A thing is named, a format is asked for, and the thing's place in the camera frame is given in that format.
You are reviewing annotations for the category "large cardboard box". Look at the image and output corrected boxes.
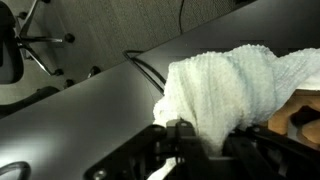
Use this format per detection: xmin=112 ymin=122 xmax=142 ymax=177
xmin=266 ymin=88 xmax=320 ymax=151

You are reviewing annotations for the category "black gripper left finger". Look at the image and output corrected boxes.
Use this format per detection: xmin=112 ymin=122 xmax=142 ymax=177
xmin=146 ymin=118 xmax=212 ymax=180

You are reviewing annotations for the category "black office chair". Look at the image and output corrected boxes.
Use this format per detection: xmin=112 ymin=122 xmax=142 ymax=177
xmin=0 ymin=0 xmax=103 ymax=89

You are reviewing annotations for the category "white terry towel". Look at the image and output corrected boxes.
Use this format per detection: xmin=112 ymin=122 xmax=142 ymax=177
xmin=152 ymin=43 xmax=320 ymax=158

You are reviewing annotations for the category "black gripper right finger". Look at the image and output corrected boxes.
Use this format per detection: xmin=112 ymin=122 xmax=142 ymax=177
xmin=222 ymin=125 xmax=320 ymax=180

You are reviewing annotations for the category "black cable on table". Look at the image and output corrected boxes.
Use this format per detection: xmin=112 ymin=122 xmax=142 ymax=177
xmin=122 ymin=49 xmax=168 ymax=96

